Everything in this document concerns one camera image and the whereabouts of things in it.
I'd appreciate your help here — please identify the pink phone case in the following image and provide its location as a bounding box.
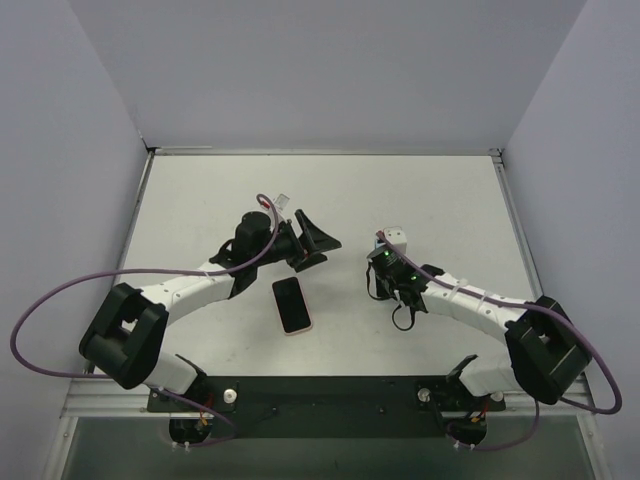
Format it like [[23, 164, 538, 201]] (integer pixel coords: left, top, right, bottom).
[[271, 276, 315, 337]]

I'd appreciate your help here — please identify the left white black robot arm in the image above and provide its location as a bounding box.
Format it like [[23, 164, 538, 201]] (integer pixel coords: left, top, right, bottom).
[[79, 210, 342, 412]]

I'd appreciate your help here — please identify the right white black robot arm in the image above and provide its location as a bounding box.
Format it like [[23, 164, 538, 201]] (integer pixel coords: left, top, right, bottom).
[[367, 246, 593, 405]]

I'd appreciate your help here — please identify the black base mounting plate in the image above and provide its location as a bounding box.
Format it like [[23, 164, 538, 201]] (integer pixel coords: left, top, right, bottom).
[[146, 374, 506, 440]]

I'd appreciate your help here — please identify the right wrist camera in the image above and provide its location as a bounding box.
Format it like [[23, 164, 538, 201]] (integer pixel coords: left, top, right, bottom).
[[382, 226, 408, 254]]

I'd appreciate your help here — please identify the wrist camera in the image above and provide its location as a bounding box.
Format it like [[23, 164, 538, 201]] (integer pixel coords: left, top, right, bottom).
[[274, 194, 290, 211], [382, 226, 408, 254]]

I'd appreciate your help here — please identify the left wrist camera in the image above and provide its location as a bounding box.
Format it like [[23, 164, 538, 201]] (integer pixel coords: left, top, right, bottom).
[[274, 194, 290, 211]]

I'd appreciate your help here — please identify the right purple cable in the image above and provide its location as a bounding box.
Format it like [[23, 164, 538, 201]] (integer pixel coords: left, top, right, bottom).
[[377, 229, 624, 451]]

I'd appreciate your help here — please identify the aluminium back frame rail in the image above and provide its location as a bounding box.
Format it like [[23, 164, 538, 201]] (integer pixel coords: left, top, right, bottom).
[[152, 146, 503, 157]]

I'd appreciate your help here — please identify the aluminium frame rail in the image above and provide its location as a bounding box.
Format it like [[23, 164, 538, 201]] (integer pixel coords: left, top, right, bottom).
[[492, 154, 584, 376], [84, 149, 155, 376], [152, 146, 503, 157], [61, 376, 594, 418]]

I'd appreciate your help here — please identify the aluminium right frame rail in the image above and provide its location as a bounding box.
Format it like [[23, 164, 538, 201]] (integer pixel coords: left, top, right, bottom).
[[492, 154, 584, 376]]

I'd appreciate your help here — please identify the aluminium left frame rail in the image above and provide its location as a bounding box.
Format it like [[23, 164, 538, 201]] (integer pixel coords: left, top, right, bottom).
[[84, 149, 155, 376]]

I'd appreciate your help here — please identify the aluminium front frame rail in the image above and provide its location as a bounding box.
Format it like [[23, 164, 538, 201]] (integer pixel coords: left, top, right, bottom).
[[61, 376, 594, 418]]

